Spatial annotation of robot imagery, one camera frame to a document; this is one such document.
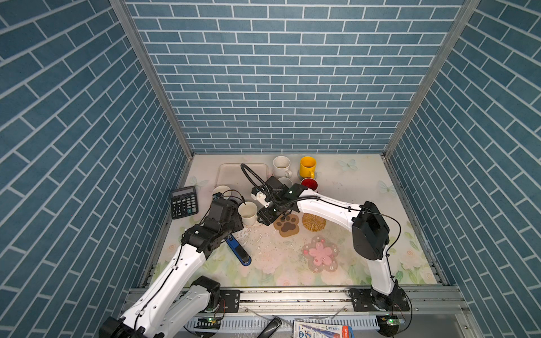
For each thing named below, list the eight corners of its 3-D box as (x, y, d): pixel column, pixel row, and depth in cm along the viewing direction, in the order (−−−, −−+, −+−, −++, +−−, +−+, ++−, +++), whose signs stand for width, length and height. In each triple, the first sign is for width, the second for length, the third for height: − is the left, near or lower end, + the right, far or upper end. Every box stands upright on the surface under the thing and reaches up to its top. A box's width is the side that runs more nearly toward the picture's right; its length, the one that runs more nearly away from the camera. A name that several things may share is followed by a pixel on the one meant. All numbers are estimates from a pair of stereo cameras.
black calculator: (172, 219, 96) (170, 216, 94) (173, 194, 105) (170, 191, 103) (198, 212, 99) (196, 209, 96) (196, 189, 107) (195, 185, 105)
